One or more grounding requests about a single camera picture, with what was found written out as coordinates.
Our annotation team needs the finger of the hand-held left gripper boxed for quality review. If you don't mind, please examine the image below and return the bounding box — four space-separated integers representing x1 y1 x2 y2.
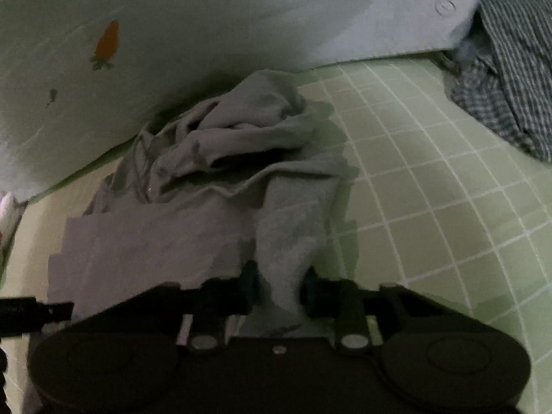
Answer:
0 295 75 338

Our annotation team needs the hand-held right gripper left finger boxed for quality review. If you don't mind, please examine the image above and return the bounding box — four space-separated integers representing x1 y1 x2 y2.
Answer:
84 260 260 353

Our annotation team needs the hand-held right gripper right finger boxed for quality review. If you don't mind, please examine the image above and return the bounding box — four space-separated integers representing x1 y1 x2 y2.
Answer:
301 266 454 352

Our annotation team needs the grey garment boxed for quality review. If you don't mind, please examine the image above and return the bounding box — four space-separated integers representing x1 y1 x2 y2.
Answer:
47 69 361 339

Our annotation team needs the white pillow with carrot print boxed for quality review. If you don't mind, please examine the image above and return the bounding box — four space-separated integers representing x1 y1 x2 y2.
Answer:
0 0 493 204

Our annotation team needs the blue plaid shirt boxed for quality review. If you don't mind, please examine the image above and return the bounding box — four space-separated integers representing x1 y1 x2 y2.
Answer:
448 0 552 164

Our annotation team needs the black coiled cable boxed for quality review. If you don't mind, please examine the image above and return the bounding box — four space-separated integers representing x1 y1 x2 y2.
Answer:
0 338 11 414

